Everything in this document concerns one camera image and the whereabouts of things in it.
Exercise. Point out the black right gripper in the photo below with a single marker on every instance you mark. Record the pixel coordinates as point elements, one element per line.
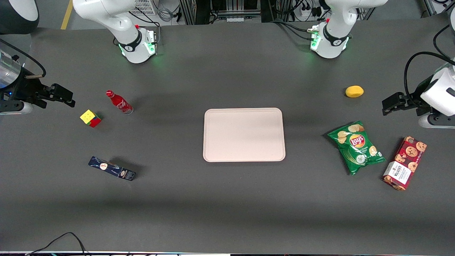
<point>25,89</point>

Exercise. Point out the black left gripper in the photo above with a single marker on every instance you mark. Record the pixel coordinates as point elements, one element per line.
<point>414,96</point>

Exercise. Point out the red coke bottle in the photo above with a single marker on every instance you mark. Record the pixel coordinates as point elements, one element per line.
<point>121,103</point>

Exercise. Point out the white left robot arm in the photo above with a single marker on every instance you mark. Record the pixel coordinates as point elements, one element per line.
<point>337,32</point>

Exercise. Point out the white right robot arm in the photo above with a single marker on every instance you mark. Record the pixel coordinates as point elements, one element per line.
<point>121,21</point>

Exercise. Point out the pale pink plastic tray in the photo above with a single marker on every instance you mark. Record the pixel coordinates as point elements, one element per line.
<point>244,135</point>

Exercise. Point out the colourful puzzle cube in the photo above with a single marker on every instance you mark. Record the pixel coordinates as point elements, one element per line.
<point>89,118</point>

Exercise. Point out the yellow lemon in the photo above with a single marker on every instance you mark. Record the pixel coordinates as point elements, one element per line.
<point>354,91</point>

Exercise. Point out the green chips bag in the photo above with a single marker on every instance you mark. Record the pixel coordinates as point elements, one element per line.
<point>357,147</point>

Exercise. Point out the red cookie box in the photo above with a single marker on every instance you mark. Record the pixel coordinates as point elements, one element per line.
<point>405,163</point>

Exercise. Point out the dark blue carton box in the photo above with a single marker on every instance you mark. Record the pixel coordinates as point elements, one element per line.
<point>112,168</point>

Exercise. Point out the white perforated box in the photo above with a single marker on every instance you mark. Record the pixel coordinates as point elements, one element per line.
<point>144,6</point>

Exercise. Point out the white power strip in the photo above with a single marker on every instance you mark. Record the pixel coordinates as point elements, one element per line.
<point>306,13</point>

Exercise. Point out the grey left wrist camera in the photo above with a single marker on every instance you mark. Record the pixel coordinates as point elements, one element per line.
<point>437,122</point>

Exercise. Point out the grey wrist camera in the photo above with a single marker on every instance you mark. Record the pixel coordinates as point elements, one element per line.
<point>437,122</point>
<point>14,107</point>

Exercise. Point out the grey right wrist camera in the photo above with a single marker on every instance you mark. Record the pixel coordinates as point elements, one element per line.
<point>14,107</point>

